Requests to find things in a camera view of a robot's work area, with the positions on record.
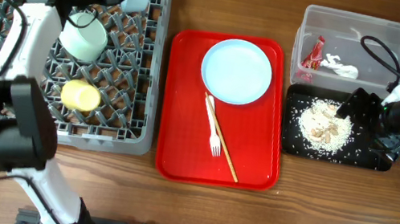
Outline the wooden chopstick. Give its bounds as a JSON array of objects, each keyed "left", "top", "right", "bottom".
[{"left": 205, "top": 92, "right": 238, "bottom": 183}]

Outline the light green bowl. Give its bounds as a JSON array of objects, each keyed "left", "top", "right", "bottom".
[{"left": 59, "top": 12, "right": 108, "bottom": 62}]

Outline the white plastic fork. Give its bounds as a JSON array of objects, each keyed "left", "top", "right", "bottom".
[{"left": 205, "top": 95, "right": 221, "bottom": 157}]

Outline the yellow plastic cup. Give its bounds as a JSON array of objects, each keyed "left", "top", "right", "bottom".
[{"left": 60, "top": 79, "right": 101, "bottom": 112}]

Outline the black rectangular tray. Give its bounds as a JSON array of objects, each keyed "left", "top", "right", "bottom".
[{"left": 281, "top": 83, "right": 400, "bottom": 172}]

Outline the pile of rice scraps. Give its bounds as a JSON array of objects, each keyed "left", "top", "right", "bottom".
[{"left": 298, "top": 99, "right": 353, "bottom": 155}]

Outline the red snack wrapper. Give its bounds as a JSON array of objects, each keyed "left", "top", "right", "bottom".
[{"left": 296, "top": 36, "right": 325, "bottom": 83}]

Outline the clear plastic bin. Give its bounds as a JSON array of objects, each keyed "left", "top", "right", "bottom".
[{"left": 290, "top": 5, "right": 400, "bottom": 99}]

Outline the white napkin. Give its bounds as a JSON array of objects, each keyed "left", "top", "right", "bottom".
[{"left": 320, "top": 54, "right": 359, "bottom": 79}]

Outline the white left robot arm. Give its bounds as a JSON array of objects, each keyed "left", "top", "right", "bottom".
[{"left": 0, "top": 0, "right": 149, "bottom": 224}]

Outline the grey plastic dishwasher rack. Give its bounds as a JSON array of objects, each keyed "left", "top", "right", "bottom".
[{"left": 0, "top": 0, "right": 170, "bottom": 155}]

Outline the red plastic tray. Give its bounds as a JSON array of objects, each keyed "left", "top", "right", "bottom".
[{"left": 155, "top": 30, "right": 284, "bottom": 190}]

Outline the large light blue plate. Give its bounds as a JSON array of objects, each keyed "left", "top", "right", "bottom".
[{"left": 200, "top": 39, "right": 272, "bottom": 105}]

